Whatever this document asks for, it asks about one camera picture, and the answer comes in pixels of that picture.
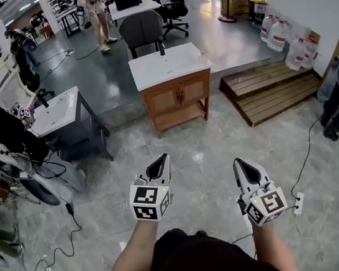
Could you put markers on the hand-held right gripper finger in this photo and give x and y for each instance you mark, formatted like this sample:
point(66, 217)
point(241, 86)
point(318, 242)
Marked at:
point(262, 177)
point(240, 181)

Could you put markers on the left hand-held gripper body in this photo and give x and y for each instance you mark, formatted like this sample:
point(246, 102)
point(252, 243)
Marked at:
point(149, 202)

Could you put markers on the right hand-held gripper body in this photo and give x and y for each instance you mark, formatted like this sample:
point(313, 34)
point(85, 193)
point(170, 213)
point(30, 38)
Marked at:
point(267, 207)

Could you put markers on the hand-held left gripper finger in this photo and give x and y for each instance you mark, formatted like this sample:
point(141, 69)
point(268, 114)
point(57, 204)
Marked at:
point(167, 173)
point(153, 169)

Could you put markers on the wooden cabinet door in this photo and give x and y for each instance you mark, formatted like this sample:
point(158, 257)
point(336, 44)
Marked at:
point(163, 101)
point(195, 89)

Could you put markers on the person's left forearm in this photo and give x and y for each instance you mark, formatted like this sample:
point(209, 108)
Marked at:
point(128, 258)

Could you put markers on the person's right forearm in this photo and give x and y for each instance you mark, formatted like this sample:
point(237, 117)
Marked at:
point(271, 249)

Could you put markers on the wooden vanity cabinet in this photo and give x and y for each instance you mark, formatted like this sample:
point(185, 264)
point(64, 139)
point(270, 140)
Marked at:
point(179, 114)

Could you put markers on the dark grey sink table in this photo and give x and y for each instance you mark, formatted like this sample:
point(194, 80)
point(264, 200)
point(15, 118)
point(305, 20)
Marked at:
point(88, 128)

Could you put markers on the white power strip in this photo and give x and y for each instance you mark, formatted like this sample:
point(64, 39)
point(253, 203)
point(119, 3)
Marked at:
point(299, 204)

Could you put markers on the person's black clothing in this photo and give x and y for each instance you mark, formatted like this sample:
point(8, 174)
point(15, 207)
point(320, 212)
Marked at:
point(201, 262)

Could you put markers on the wooden slatted steps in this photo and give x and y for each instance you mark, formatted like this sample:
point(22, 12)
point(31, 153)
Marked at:
point(270, 91)

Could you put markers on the white ceramic sink basin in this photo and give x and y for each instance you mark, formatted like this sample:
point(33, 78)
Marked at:
point(162, 66)

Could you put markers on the white sink top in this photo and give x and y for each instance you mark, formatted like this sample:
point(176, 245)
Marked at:
point(55, 112)

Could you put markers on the clear water jug red label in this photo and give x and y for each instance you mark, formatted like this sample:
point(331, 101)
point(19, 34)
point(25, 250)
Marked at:
point(310, 53)
point(279, 36)
point(295, 56)
point(265, 29)

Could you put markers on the grey armchair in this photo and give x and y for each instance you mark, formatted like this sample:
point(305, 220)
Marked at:
point(141, 30)

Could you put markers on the white table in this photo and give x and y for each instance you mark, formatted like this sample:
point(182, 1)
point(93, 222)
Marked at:
point(135, 10)

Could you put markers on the black swivel chair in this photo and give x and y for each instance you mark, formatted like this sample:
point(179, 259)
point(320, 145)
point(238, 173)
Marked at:
point(25, 68)

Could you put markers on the black office chair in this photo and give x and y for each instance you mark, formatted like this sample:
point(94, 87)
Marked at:
point(177, 7)

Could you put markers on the cardboard box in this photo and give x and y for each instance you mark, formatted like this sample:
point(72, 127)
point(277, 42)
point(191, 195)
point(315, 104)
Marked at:
point(236, 3)

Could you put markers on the yellow topped stool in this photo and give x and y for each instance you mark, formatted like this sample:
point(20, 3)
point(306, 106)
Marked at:
point(258, 0)

